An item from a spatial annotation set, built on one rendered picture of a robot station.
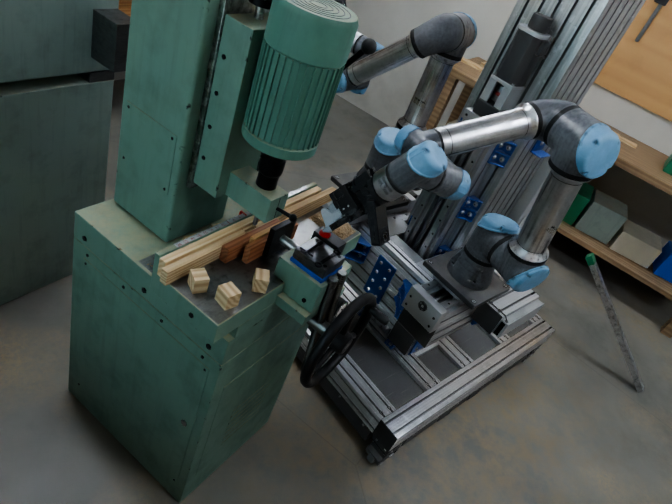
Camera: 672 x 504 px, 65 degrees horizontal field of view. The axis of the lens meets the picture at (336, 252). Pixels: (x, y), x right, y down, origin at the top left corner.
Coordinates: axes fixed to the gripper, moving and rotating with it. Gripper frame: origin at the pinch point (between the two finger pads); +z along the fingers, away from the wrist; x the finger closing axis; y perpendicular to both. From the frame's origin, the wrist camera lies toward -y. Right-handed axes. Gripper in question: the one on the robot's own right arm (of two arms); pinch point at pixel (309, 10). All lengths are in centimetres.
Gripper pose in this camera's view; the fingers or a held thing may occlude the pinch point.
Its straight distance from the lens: 220.8
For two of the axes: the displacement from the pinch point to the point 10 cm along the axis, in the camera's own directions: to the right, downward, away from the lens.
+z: -7.7, -5.6, 2.9
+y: -2.4, 6.9, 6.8
